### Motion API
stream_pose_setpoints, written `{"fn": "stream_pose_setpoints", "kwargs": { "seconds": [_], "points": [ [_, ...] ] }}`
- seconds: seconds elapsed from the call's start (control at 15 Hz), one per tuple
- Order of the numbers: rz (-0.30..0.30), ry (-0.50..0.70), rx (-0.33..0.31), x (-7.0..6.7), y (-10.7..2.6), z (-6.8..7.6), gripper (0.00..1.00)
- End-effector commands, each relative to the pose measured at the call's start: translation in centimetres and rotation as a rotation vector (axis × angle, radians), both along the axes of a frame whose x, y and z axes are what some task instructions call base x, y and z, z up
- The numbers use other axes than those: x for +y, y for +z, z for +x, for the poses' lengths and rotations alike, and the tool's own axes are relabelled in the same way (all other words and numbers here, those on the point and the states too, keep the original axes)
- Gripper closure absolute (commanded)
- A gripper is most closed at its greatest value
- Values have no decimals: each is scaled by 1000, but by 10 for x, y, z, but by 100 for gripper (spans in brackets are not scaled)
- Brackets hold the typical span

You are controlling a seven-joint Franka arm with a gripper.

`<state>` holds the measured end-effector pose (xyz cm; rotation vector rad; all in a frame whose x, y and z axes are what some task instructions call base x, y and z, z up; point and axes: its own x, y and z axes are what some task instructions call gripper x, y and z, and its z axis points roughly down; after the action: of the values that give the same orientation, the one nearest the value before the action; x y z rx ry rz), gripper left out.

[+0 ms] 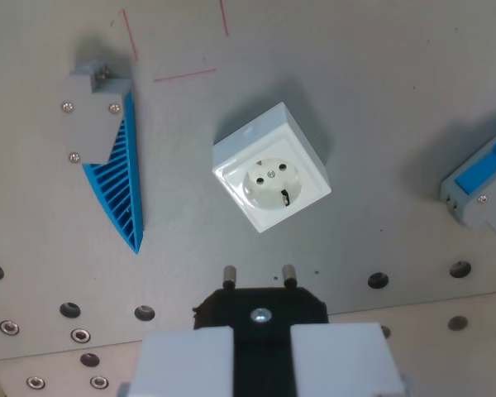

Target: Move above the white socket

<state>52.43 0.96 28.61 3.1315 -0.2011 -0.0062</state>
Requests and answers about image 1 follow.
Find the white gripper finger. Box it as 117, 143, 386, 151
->
290, 322, 408, 397
126, 327, 236, 397

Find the black two-pin plug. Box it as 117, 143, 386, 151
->
191, 263, 330, 397

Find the grey housing with blue insert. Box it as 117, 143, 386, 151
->
439, 135, 496, 234

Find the white wall socket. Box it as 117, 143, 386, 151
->
212, 102, 332, 235

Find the grey bracket with blue fins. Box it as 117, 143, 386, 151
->
60, 57, 145, 255

